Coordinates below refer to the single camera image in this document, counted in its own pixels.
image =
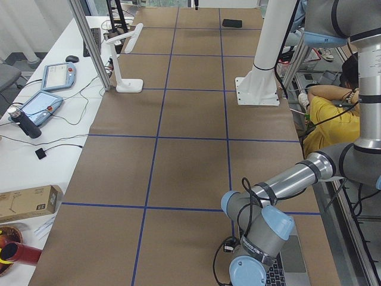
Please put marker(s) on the black mouse pad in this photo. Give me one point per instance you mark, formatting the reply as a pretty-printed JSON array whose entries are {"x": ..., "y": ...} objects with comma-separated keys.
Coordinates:
[{"x": 232, "y": 23}]

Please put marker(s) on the grey laptop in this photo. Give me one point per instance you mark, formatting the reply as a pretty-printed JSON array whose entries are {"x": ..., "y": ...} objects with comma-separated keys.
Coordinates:
[{"x": 289, "y": 268}]

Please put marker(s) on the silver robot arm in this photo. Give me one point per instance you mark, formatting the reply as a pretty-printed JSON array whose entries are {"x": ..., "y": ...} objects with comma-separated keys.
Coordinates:
[{"x": 265, "y": 228}]

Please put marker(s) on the white desk lamp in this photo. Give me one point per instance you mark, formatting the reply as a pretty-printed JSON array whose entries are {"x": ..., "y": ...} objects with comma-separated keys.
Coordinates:
[{"x": 125, "y": 85}]

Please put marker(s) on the black desk mouse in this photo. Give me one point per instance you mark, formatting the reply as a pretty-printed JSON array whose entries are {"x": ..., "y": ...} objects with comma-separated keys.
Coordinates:
[{"x": 72, "y": 59}]

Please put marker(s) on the person in yellow shirt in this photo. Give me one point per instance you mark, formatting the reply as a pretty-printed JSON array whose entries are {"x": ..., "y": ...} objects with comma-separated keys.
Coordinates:
[{"x": 333, "y": 110}]

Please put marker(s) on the far blue teach pendant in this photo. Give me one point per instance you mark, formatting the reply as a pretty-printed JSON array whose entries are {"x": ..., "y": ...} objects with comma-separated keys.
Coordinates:
[{"x": 58, "y": 76}]

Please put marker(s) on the blue teach pendant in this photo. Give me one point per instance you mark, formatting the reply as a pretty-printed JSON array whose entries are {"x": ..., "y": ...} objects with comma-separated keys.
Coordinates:
[
  {"x": 58, "y": 76},
  {"x": 40, "y": 107}
]

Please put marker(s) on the small black puck device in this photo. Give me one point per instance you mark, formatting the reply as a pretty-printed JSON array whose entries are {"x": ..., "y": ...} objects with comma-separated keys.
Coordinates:
[{"x": 40, "y": 153}]

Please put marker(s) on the near blue teach pendant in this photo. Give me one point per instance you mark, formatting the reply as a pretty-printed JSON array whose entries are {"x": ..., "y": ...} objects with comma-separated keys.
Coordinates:
[{"x": 40, "y": 107}]

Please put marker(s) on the black water bottle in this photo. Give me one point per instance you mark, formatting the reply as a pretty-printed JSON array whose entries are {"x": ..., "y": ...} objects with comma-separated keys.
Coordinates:
[{"x": 23, "y": 121}]

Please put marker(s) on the cardboard box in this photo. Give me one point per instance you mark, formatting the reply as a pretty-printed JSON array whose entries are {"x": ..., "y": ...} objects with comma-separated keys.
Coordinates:
[{"x": 31, "y": 202}]

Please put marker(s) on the woven fruit basket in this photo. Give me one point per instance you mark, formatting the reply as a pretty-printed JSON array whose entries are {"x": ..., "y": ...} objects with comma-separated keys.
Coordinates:
[{"x": 9, "y": 234}]

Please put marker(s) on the red bottle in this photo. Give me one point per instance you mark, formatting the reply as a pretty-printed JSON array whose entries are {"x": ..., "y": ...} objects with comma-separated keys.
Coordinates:
[{"x": 15, "y": 252}]

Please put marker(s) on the white pedestal column base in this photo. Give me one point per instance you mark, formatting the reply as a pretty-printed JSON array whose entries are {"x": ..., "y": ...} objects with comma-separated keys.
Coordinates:
[{"x": 259, "y": 87}]

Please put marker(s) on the aluminium frame post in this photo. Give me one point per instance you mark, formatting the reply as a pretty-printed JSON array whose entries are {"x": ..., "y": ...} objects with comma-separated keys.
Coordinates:
[{"x": 84, "y": 29}]

